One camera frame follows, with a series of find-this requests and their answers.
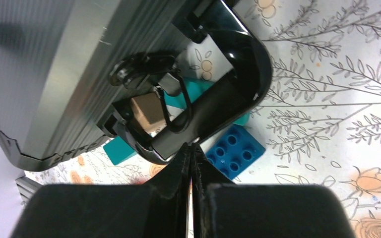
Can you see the blue toy brick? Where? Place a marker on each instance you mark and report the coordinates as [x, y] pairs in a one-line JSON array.
[[235, 151]]

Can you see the floral table mat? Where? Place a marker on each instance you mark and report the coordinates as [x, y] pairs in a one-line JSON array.
[[320, 122]]

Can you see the teal triangular toy block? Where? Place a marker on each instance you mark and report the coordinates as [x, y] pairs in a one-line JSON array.
[[117, 150]]

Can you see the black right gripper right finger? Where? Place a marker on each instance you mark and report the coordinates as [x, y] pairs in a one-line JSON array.
[[223, 209]]

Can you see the black poker set case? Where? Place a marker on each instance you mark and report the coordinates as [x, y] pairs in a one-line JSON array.
[[74, 73]]

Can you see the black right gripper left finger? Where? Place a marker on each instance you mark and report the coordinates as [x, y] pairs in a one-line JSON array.
[[157, 208]]

